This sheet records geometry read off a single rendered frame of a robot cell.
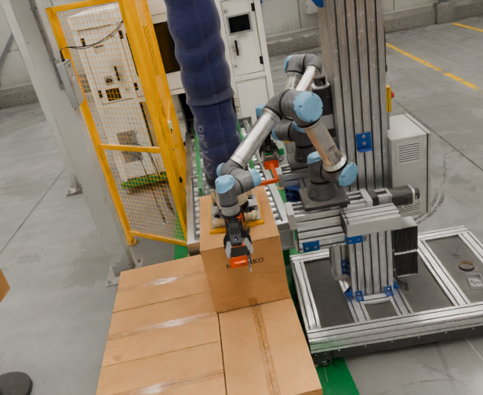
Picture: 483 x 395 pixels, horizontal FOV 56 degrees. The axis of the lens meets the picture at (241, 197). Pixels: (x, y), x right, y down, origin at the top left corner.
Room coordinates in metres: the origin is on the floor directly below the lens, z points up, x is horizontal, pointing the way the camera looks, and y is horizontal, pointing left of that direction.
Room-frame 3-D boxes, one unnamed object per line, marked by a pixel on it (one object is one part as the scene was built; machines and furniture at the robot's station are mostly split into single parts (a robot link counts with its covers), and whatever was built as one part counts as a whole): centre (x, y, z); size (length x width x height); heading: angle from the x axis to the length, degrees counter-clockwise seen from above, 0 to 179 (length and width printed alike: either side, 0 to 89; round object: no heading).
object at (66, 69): (3.28, 0.99, 1.62); 0.20 x 0.05 x 0.30; 1
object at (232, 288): (2.20, 0.05, 0.74); 0.60 x 0.40 x 0.40; 0
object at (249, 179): (1.69, -0.03, 1.37); 0.11 x 0.11 x 0.08; 30
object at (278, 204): (3.74, -0.24, 0.50); 2.31 x 0.05 x 0.19; 1
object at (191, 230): (3.72, 0.41, 0.50); 2.31 x 0.05 x 0.19; 1
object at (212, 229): (2.20, 0.15, 0.97); 0.34 x 0.10 x 0.05; 179
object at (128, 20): (3.55, 0.80, 1.05); 0.87 x 0.10 x 2.10; 53
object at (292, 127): (2.54, -0.43, 1.20); 0.13 x 0.12 x 0.14; 50
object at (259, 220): (2.20, -0.04, 0.97); 0.34 x 0.10 x 0.05; 179
